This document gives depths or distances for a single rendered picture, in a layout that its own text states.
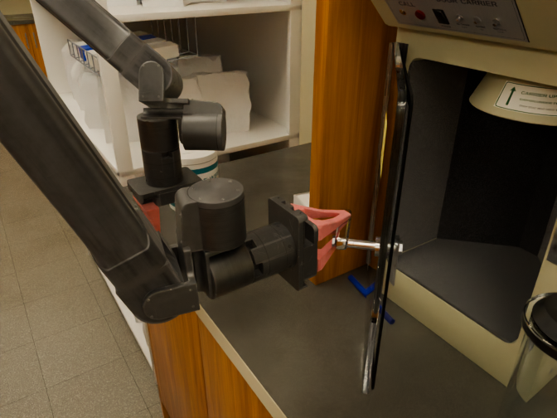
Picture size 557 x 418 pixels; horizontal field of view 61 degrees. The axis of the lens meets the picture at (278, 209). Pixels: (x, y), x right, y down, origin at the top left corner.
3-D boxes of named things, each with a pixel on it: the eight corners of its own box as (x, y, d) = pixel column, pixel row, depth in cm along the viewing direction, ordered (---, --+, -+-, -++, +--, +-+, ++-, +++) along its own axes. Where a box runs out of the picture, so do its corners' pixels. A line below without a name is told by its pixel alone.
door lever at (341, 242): (377, 225, 63) (379, 207, 62) (377, 260, 54) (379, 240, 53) (336, 221, 64) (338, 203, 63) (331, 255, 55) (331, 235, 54)
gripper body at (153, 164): (204, 190, 74) (200, 146, 71) (141, 206, 69) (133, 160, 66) (187, 176, 79) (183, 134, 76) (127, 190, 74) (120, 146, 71)
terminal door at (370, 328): (371, 266, 87) (398, 40, 68) (366, 400, 61) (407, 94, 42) (367, 265, 87) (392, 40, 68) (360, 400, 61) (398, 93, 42)
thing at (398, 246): (396, 276, 57) (402, 235, 55) (397, 286, 55) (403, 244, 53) (380, 274, 58) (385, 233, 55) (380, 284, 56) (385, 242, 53)
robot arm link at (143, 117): (142, 102, 71) (130, 114, 66) (187, 103, 71) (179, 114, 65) (147, 146, 74) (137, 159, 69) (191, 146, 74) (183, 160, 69)
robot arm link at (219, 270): (187, 284, 54) (209, 313, 50) (180, 235, 51) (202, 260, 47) (239, 264, 57) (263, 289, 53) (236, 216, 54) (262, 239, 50)
